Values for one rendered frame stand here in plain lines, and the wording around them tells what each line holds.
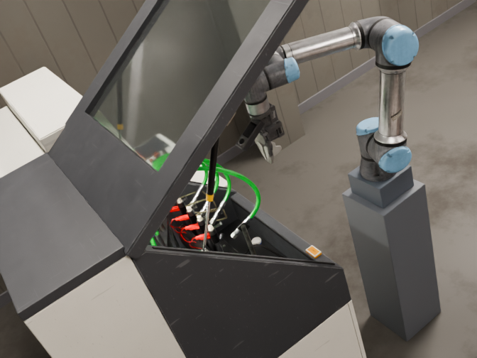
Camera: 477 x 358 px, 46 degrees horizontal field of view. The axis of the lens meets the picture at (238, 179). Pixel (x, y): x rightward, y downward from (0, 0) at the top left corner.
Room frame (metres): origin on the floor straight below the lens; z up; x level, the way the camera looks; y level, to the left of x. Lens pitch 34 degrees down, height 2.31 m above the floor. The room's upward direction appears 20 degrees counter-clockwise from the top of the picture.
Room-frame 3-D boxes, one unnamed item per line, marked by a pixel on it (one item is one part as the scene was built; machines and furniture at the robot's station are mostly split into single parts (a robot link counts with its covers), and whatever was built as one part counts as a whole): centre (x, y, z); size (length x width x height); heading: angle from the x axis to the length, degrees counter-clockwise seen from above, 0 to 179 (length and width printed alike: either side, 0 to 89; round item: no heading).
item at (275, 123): (1.65, -0.15, 1.36); 0.09 x 0.08 x 0.12; 111
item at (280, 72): (1.66, -0.24, 1.52); 0.11 x 0.11 x 0.08; 3
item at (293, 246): (1.62, -0.07, 0.87); 0.62 x 0.04 x 0.16; 22
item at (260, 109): (1.64, -0.14, 1.45); 0.08 x 0.08 x 0.05
